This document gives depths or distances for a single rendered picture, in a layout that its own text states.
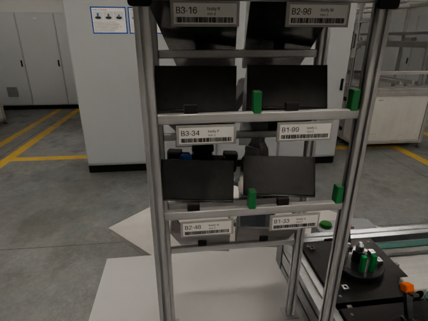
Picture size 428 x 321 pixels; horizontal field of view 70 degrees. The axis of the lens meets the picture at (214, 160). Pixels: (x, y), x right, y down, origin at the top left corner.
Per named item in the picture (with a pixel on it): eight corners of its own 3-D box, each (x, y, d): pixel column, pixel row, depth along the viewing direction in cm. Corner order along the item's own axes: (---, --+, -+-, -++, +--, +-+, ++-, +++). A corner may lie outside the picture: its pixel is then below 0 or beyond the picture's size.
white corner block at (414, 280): (395, 288, 82) (399, 276, 81) (411, 286, 83) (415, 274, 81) (408, 302, 78) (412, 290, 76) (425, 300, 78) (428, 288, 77)
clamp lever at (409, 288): (401, 316, 68) (399, 281, 68) (409, 314, 69) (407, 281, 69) (413, 324, 65) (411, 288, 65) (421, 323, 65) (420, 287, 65)
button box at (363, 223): (309, 235, 113) (311, 220, 111) (363, 230, 115) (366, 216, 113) (318, 246, 106) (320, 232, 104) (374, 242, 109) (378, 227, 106)
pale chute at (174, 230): (185, 249, 91) (186, 234, 93) (229, 251, 91) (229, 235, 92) (169, 232, 66) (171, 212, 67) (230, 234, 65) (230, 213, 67)
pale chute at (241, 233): (234, 246, 93) (234, 230, 95) (278, 247, 92) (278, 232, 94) (237, 228, 67) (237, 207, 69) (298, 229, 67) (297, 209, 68)
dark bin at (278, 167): (237, 190, 84) (238, 163, 84) (286, 191, 83) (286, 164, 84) (242, 195, 56) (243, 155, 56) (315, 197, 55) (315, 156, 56)
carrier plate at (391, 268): (298, 248, 98) (299, 242, 97) (369, 242, 101) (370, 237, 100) (335, 309, 76) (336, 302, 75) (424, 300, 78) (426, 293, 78)
